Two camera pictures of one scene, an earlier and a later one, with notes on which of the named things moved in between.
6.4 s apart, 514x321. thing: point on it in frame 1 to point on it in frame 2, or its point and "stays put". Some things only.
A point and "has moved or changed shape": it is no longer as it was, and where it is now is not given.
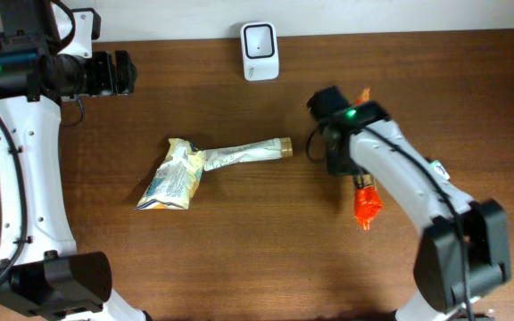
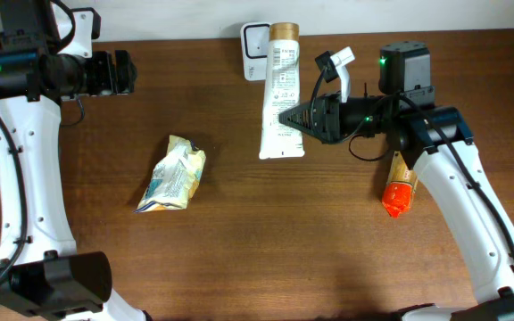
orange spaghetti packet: (368, 202) has moved or changed shape
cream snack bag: (177, 178) stays put
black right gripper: (336, 167) to (328, 109)
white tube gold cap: (217, 158) to (283, 90)
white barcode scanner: (260, 51) stays put
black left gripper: (108, 82) stays put
